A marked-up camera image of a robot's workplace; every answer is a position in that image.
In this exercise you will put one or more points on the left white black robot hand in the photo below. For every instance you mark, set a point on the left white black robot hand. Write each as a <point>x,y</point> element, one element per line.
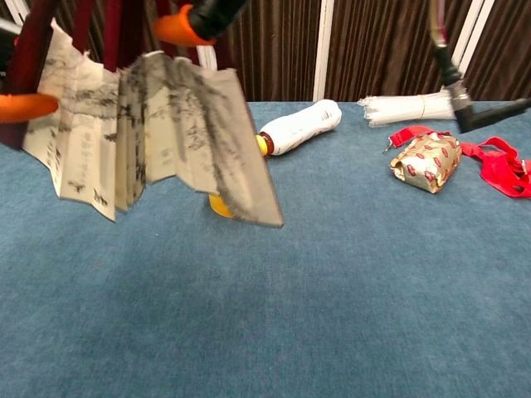
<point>25,108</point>

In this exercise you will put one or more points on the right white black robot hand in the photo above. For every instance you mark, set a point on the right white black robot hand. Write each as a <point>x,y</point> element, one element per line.
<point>186,29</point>

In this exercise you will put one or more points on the red ribbed paper folding fan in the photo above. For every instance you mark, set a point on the red ribbed paper folding fan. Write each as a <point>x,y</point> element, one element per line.
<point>91,137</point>

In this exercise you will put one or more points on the white bottle with yellow cap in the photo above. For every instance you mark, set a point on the white bottle with yellow cap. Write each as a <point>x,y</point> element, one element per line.
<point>303,126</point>

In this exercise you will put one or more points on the yellow packing tape roll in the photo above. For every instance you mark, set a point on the yellow packing tape roll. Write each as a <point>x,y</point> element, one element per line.
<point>220,209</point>

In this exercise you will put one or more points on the brown pleated curtain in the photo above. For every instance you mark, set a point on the brown pleated curtain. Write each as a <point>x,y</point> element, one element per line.
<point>373,49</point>

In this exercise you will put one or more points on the bundle of clear wrapped straws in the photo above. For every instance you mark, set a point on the bundle of clear wrapped straws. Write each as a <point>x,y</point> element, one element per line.
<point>406,110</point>

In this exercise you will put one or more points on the blue velvet tablecloth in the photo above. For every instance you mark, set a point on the blue velvet tablecloth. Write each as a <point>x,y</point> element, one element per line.
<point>207,311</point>

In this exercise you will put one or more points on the gold foil wrapped package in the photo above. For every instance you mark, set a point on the gold foil wrapped package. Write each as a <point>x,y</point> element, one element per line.
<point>427,161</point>

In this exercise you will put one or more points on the white screen frame post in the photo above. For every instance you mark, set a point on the white screen frame post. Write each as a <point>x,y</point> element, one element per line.
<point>208,58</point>
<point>16,10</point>
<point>323,49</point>
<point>471,37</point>

